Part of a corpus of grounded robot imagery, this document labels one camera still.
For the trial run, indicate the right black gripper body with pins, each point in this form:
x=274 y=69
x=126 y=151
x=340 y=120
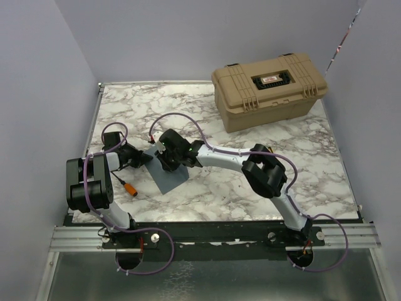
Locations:
x=171 y=161

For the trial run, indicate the aluminium table frame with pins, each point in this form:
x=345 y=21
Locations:
x=348 y=267

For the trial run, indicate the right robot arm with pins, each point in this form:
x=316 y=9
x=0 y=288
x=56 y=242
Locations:
x=264 y=172

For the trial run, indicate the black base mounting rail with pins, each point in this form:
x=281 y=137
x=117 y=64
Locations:
x=193 y=241

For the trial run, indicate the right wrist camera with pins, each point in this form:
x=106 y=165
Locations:
x=154 y=137

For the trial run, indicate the tan plastic toolbox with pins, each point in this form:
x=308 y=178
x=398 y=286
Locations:
x=253 y=94

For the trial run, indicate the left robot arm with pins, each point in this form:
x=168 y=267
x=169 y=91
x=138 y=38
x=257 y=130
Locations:
x=89 y=187

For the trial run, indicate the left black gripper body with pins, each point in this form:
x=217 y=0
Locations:
x=134 y=157

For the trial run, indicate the orange handled screwdriver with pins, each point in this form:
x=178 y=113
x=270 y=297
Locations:
x=128 y=187

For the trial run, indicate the grey blue envelope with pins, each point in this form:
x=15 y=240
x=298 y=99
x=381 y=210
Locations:
x=165 y=181

